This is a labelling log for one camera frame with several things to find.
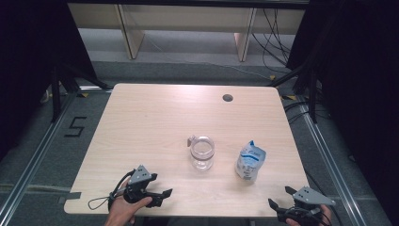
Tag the black curtain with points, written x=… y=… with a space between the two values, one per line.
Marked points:
x=28 y=62
x=360 y=78

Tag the grey tape piece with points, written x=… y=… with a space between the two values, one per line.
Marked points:
x=73 y=195

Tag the yellow black tape piece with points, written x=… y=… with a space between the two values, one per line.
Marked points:
x=289 y=97
x=83 y=94

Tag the light wooden desk frame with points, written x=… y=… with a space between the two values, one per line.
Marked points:
x=188 y=17

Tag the black metal stand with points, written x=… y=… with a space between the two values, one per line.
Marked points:
x=313 y=94
x=56 y=94

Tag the aluminium floor rail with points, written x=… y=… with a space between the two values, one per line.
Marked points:
x=34 y=157
x=329 y=157

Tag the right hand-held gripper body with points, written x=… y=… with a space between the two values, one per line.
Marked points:
x=309 y=196

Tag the person's right hand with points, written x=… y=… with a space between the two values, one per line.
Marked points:
x=327 y=215

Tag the person's left hand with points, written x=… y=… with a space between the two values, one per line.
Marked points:
x=120 y=212

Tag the white blue-printed plastic bag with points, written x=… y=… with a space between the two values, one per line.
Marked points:
x=249 y=163

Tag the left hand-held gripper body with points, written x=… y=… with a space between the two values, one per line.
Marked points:
x=141 y=176

